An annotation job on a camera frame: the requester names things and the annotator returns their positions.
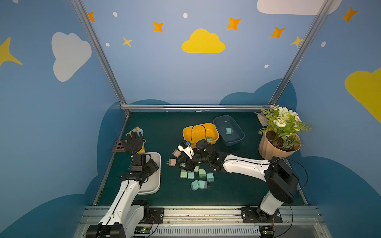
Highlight pink plug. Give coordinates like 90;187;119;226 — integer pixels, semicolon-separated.
167;159;177;167
172;149;182;158

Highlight blue plug cluster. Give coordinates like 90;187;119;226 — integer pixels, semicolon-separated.
187;172;195;179
206;173;214;182

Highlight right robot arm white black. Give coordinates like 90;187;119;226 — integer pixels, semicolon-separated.
176;139;300;221

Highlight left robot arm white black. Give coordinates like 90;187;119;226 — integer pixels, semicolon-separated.
84;152;164;238

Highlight white storage tray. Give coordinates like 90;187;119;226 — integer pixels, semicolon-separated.
138;152;161;195

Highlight yellow storage box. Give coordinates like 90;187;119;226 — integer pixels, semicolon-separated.
183;123;220;148

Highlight blue storage box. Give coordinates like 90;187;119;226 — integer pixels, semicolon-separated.
213;115;245;146

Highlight green plug left middle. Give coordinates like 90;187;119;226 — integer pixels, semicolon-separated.
180;170;188;179

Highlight green plug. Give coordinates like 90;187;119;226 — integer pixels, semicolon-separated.
198;180;209;189
198;169;206;179
180;170;188;179

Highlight green plug right middle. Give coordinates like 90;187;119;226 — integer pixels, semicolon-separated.
198;169;206;179

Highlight blue plug bottom left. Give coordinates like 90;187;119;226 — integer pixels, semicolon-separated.
190;180;200;191

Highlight black rubber glove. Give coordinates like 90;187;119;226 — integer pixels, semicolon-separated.
122;131;144;154

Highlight green plug bottom right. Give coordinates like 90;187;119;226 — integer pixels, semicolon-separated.
198;180;209;189

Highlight brown grid drain cover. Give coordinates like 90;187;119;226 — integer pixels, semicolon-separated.
112;140;127;153

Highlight yellow blue sponge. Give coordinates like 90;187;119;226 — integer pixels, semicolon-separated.
126;127;144;136

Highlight potted artificial flower plant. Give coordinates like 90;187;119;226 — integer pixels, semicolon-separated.
258;105;312;160

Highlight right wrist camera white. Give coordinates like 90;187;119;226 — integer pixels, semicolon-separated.
178;140;194;159

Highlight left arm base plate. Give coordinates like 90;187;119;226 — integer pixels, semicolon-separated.
140;207;164;224

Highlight aluminium frame back bar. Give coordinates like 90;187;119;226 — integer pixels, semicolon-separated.
121;104;270;111

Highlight aluminium frame left post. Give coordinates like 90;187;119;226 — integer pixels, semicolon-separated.
71;0;131;118

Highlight aluminium frame post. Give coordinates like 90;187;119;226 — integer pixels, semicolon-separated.
71;0;131;118
268;0;334;106

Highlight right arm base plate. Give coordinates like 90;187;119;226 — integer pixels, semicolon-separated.
240;206;283;224

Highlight aluminium frame rail front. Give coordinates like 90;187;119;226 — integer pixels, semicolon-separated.
72;205;332;238

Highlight aluminium frame right post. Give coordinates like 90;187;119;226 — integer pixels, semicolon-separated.
268;0;334;106

